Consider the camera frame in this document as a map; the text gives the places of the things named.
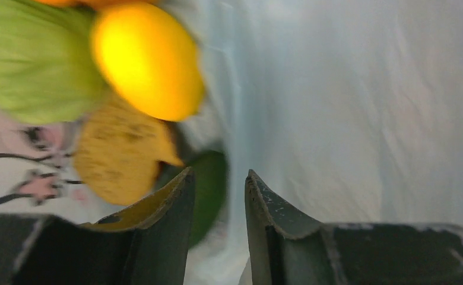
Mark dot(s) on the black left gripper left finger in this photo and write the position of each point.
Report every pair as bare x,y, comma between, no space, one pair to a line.
158,229

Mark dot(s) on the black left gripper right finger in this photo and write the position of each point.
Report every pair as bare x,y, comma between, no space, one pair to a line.
285,244

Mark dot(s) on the small green cabbage head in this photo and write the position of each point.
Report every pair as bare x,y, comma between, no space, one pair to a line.
47,73

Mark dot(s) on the orange pumpkin slice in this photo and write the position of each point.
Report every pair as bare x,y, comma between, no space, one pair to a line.
95,4

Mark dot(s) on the brown potato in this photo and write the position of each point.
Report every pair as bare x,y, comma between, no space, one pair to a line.
120,149

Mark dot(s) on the dark green cucumber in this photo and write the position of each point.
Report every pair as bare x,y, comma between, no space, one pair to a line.
210,168

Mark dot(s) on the yellow lemon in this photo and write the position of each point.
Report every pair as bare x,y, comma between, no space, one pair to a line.
149,58

